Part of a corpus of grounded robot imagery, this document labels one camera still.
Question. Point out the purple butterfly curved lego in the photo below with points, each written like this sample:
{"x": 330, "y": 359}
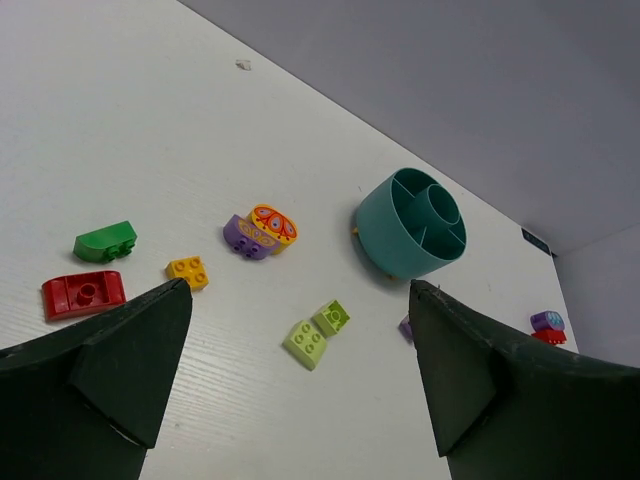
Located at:
{"x": 247, "y": 240}

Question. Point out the dark green curved lego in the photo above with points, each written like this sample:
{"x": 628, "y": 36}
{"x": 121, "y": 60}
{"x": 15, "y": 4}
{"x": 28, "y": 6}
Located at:
{"x": 106, "y": 244}

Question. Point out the yellow butterfly curved lego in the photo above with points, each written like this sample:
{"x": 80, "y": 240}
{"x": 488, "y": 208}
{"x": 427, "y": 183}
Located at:
{"x": 275, "y": 224}

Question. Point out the purple flat lego plate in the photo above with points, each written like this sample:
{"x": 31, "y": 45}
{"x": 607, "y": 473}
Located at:
{"x": 405, "y": 329}

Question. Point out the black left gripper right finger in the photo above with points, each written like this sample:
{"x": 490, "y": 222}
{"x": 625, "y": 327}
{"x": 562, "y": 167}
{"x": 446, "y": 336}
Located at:
{"x": 505, "y": 405}

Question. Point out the lime lego brick studs up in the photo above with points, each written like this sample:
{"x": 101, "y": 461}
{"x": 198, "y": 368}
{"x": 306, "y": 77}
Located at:
{"x": 306, "y": 344}

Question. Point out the small yellow square lego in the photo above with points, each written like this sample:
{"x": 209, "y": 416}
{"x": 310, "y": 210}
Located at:
{"x": 191, "y": 269}

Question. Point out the purple printed curved lego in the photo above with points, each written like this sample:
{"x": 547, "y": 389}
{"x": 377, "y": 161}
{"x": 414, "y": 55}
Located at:
{"x": 547, "y": 320}

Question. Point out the dark corner label sticker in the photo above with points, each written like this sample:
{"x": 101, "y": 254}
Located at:
{"x": 537, "y": 242}

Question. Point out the red curved lego brick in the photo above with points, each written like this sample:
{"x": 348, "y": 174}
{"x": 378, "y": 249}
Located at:
{"x": 82, "y": 294}

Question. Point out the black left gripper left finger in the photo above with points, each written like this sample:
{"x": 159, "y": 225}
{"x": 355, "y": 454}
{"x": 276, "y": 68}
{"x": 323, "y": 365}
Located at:
{"x": 87, "y": 401}

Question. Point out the lime lego brick upside down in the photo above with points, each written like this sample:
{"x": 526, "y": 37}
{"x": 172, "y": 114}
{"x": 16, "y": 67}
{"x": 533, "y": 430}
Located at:
{"x": 331, "y": 318}

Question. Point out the teal round divided container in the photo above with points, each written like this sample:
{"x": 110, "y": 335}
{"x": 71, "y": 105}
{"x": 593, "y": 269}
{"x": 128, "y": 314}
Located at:
{"x": 410, "y": 225}

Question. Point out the small tape scrap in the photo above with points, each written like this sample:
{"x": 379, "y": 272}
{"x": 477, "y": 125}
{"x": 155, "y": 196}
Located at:
{"x": 244, "y": 65}

